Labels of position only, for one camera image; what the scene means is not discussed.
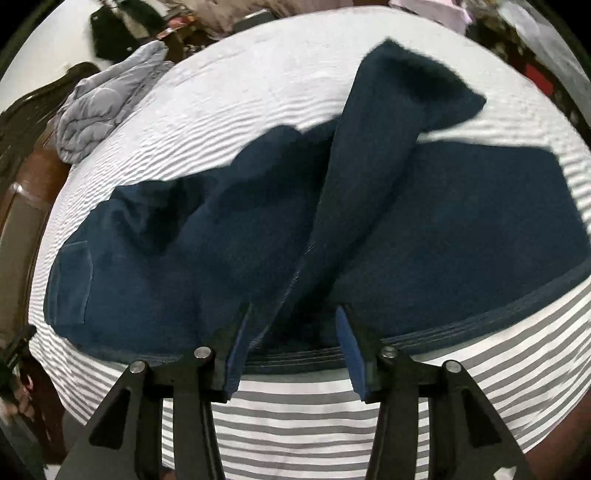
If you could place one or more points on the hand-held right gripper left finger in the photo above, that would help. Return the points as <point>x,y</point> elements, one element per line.
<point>234,357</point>

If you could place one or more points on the dark wooden bed headboard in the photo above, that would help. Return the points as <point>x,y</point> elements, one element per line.
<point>27,221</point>

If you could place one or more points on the grey quilted blanket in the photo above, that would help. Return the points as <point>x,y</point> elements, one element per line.
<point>101,106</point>

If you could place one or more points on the dark blue jeans pants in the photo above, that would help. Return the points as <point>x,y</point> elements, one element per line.
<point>415,230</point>

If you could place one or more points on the striped bed sheet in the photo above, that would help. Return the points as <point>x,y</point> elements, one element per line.
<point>277,92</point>

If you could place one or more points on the red box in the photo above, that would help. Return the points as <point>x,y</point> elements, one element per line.
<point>538,78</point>

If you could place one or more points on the black hanging clothing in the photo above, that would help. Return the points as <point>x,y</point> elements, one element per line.
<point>115,27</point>

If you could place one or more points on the pink cloth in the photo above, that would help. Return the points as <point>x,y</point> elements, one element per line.
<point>438,11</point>

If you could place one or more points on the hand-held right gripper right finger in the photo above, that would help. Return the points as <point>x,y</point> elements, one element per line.
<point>351,355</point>

